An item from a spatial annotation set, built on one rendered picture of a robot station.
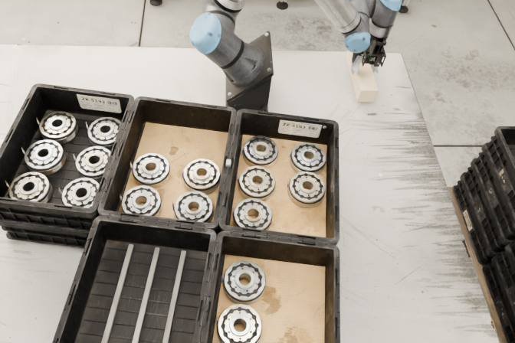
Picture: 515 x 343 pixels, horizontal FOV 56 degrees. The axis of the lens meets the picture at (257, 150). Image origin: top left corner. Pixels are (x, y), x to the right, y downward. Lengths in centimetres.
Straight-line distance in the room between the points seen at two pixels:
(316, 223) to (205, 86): 72
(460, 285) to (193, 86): 110
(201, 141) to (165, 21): 181
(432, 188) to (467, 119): 135
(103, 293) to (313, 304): 51
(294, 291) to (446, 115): 191
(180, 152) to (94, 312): 50
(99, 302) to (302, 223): 55
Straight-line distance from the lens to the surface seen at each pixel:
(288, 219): 134
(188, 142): 147
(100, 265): 130
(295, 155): 142
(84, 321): 125
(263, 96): 166
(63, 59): 197
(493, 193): 216
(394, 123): 181
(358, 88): 180
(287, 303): 124
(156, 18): 322
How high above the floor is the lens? 199
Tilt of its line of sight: 53 degrees down
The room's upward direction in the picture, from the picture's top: 8 degrees clockwise
